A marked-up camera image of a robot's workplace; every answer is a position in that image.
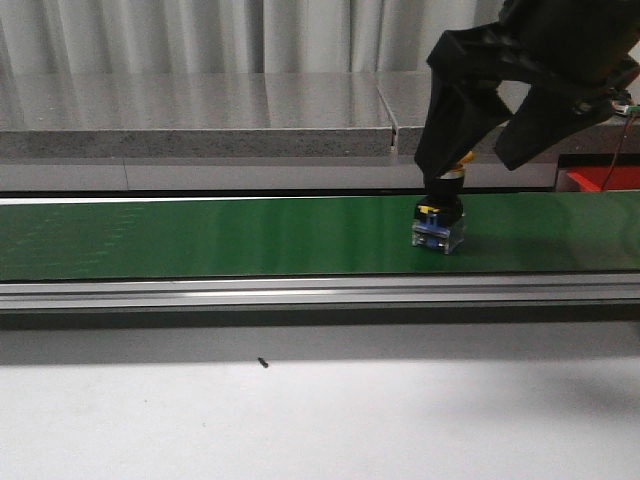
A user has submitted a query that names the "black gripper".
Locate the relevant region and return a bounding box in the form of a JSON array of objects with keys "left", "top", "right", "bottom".
[{"left": 414, "top": 1, "right": 639, "bottom": 185}]

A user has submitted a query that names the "yellow mushroom push button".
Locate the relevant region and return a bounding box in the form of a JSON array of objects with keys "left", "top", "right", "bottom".
[{"left": 411, "top": 151, "right": 474, "bottom": 255}]

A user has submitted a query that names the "grey stone countertop slab right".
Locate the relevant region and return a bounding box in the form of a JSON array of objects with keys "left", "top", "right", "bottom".
[{"left": 377, "top": 71, "right": 639, "bottom": 157}]

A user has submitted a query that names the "grey stone countertop slab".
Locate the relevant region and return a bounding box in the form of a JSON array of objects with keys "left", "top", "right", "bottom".
[
  {"left": 1, "top": 73, "right": 394, "bottom": 159},
  {"left": 377, "top": 71, "right": 639, "bottom": 157}
]

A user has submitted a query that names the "small sensor circuit board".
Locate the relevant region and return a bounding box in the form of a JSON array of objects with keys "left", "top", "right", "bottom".
[{"left": 611, "top": 89, "right": 639, "bottom": 117}]

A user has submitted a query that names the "green conveyor belt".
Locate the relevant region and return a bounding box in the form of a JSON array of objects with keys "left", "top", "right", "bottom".
[{"left": 1, "top": 191, "right": 639, "bottom": 282}]

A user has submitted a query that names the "red plastic bin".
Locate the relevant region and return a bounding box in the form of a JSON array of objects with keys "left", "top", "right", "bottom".
[{"left": 567, "top": 166, "right": 639, "bottom": 192}]

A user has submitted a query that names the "grey stone countertop slab left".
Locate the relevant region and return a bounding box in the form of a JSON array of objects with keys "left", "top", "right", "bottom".
[{"left": 1, "top": 73, "right": 394, "bottom": 159}]

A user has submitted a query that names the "grey pleated curtain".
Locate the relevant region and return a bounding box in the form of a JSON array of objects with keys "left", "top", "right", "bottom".
[{"left": 1, "top": 1, "right": 501, "bottom": 77}]

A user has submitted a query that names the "thin red orange wire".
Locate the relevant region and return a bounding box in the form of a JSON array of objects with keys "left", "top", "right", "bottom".
[{"left": 599, "top": 113, "right": 635, "bottom": 192}]

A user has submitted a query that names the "aluminium conveyor side rail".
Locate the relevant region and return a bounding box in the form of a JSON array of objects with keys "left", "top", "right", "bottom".
[{"left": 1, "top": 272, "right": 639, "bottom": 313}]

